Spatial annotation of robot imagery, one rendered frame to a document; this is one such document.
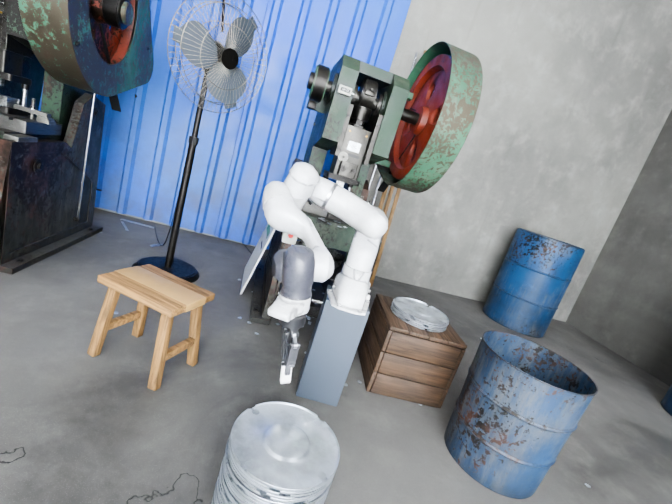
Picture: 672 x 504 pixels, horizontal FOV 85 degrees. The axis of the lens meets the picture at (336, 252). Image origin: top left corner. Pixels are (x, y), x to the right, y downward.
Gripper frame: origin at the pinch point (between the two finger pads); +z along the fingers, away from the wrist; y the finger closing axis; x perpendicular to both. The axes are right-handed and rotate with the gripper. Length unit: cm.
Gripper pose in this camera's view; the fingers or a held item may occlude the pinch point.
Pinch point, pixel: (286, 372)
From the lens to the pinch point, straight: 115.7
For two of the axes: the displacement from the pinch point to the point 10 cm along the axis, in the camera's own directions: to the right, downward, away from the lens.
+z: -1.4, 9.5, 2.9
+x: -9.3, -0.3, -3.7
